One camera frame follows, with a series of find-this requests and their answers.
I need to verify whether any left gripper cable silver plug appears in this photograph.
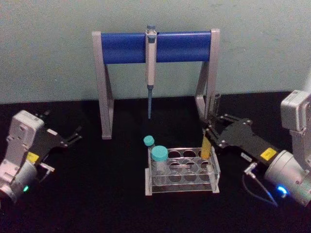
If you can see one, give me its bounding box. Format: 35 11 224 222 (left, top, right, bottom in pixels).
36 163 56 184

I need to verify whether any small tube teal cap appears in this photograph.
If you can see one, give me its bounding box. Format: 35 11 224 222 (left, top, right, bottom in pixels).
143 135 156 153

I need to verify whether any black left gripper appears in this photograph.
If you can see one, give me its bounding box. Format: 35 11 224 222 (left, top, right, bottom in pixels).
26 110 84 166

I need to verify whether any gripper cable silver plug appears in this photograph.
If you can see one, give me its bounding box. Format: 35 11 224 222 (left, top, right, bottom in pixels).
36 163 56 184
242 162 279 207

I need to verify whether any grey pipette stand blue bar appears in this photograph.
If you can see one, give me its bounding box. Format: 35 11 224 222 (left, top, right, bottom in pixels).
91 28 221 140

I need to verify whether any black table cloth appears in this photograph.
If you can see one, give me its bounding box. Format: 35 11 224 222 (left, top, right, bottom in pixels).
0 90 311 233

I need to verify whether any yellow tube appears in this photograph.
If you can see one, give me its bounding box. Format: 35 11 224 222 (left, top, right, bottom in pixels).
200 134 213 160

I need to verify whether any clear plastic tube rack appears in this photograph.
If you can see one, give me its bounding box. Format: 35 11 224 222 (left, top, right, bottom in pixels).
144 146 221 197

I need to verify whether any white and blue pipette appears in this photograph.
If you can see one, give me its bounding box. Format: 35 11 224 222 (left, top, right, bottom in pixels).
144 24 158 120

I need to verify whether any large tube teal cap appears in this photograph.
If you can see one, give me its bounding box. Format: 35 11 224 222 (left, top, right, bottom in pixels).
151 145 169 185

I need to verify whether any right gripper cable silver plug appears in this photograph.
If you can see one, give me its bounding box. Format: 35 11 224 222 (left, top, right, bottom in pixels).
242 162 279 207

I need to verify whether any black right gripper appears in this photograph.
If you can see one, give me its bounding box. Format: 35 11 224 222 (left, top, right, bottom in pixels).
203 92 279 164

